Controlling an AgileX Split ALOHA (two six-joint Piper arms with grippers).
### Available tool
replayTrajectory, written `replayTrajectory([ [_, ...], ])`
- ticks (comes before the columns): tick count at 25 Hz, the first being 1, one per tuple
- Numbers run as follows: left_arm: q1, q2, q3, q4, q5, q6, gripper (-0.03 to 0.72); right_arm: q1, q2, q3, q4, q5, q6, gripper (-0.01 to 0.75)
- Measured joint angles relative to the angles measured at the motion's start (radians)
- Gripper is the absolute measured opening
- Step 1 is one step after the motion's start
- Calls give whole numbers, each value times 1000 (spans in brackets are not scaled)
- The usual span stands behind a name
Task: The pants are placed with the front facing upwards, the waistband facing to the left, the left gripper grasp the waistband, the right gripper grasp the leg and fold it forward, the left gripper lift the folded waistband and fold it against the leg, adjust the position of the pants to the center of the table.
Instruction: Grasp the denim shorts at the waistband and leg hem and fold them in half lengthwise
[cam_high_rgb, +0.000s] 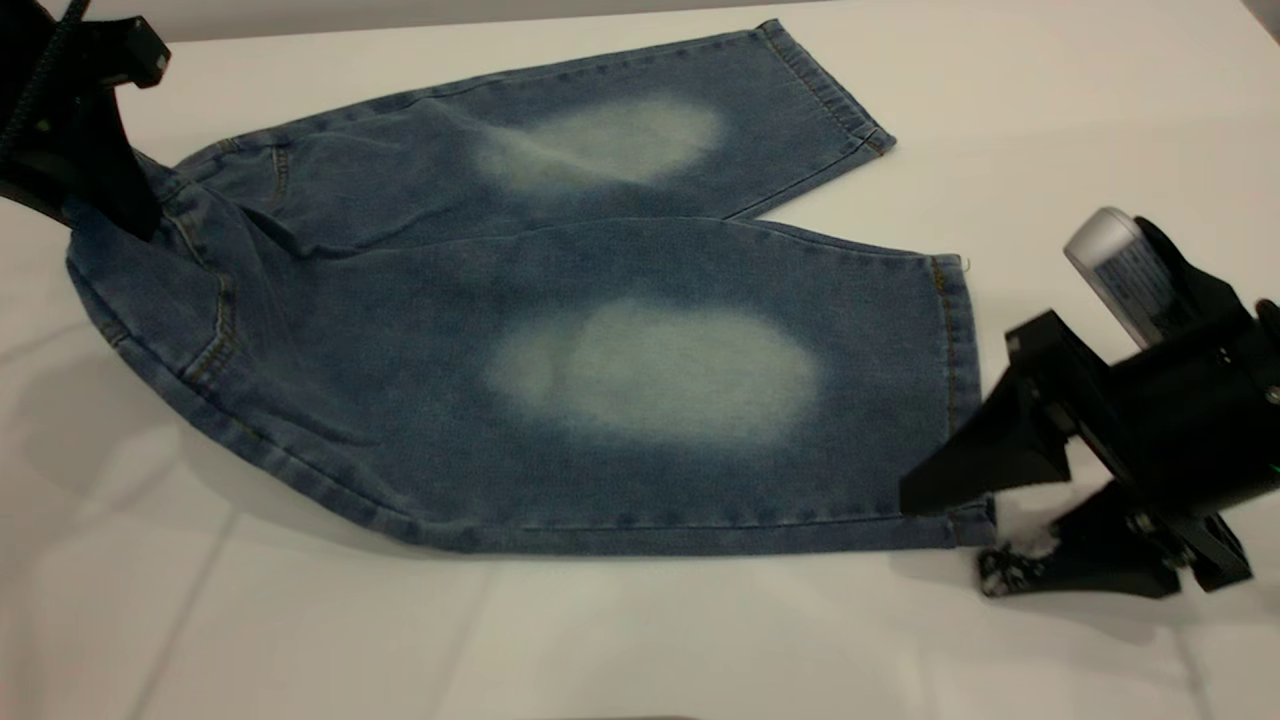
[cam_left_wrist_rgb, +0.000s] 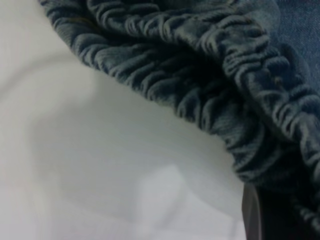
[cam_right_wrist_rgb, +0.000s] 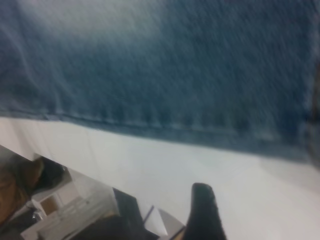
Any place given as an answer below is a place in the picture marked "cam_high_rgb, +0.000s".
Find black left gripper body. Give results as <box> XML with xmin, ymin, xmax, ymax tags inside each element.
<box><xmin>0</xmin><ymin>0</ymin><xmax>171</xmax><ymax>226</ymax></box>

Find black braided cable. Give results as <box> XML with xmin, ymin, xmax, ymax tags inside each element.
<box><xmin>0</xmin><ymin>0</ymin><xmax>93</xmax><ymax>166</ymax></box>

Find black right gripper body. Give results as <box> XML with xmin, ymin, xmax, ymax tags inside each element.
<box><xmin>1005</xmin><ymin>300</ymin><xmax>1280</xmax><ymax>593</ymax></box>

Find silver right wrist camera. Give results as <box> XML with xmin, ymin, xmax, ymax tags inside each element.
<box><xmin>1063</xmin><ymin>207</ymin><xmax>1179</xmax><ymax>349</ymax></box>

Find blue denim jeans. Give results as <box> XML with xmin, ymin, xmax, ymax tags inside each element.
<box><xmin>65</xmin><ymin>18</ymin><xmax>998</xmax><ymax>556</ymax></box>

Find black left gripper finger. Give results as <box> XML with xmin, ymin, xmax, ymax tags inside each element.
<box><xmin>60</xmin><ymin>138</ymin><xmax>163</xmax><ymax>242</ymax></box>

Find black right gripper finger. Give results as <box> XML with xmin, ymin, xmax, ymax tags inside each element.
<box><xmin>978</xmin><ymin>482</ymin><xmax>1187</xmax><ymax>601</ymax></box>
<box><xmin>900</xmin><ymin>375</ymin><xmax>1073</xmax><ymax>516</ymax></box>

